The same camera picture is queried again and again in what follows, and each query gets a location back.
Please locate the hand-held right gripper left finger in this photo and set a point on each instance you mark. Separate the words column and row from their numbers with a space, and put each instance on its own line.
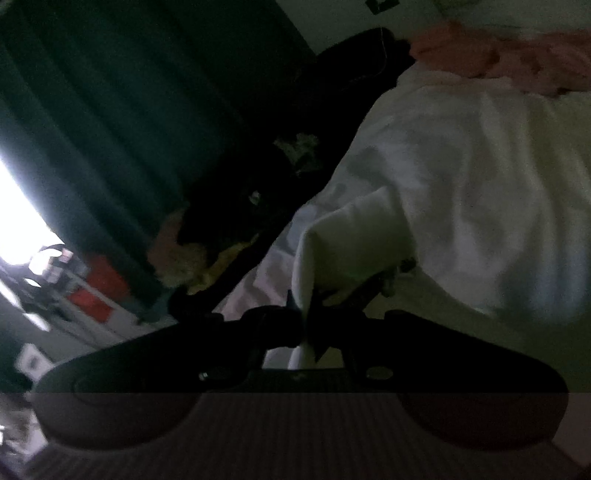
column 277, row 325

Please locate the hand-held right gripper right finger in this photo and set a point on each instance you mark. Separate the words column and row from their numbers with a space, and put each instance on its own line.
column 364, row 332

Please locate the white pants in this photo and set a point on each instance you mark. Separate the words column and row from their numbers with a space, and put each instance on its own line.
column 351, row 230

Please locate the yellow plush toy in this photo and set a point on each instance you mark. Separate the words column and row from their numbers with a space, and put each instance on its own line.
column 194, row 267

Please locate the orange plush toy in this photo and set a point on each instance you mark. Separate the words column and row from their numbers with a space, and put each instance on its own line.
column 166, row 244

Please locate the dark cloth pile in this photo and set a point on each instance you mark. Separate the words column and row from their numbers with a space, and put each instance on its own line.
column 258, row 184

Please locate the red cloth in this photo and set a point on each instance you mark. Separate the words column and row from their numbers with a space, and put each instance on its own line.
column 99, row 286

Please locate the white pink duvet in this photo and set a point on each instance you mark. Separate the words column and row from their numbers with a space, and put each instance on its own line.
column 485, row 184

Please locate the garment steamer stand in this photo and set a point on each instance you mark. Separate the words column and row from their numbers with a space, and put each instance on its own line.
column 55, row 272

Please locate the dark green curtain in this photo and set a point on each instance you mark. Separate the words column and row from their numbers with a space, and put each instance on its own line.
column 115, row 115

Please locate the window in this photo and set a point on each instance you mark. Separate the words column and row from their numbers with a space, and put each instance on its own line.
column 18, row 217

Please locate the orange fluffy cloth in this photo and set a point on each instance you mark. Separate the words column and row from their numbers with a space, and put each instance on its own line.
column 498, row 53

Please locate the dark framed wall socket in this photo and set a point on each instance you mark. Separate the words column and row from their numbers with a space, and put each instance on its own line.
column 381, row 4

